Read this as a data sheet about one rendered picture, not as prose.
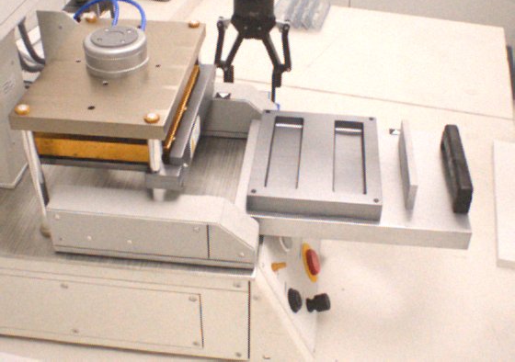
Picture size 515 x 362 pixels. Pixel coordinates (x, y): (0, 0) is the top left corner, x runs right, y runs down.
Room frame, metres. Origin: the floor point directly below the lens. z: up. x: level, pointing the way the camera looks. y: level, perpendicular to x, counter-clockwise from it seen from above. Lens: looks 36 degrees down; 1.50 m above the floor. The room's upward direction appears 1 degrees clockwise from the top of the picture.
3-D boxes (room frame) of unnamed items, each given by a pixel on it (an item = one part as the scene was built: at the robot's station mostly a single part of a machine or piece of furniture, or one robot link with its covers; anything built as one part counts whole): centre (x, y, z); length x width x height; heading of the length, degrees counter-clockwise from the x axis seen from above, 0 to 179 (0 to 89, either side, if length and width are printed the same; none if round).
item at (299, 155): (0.72, -0.07, 0.98); 0.20 x 0.17 x 0.03; 175
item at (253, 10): (1.14, 0.03, 1.01); 0.08 x 0.08 x 0.09
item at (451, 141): (0.70, -0.25, 0.99); 0.15 x 0.02 x 0.04; 175
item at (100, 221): (0.60, 0.13, 0.96); 0.25 x 0.05 x 0.07; 85
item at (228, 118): (0.87, 0.10, 0.96); 0.26 x 0.05 x 0.07; 85
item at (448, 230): (0.72, -0.12, 0.97); 0.30 x 0.22 x 0.08; 85
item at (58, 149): (0.75, 0.19, 1.07); 0.22 x 0.17 x 0.10; 175
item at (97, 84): (0.76, 0.22, 1.08); 0.31 x 0.24 x 0.13; 175
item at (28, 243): (0.74, 0.22, 0.93); 0.46 x 0.35 x 0.01; 85
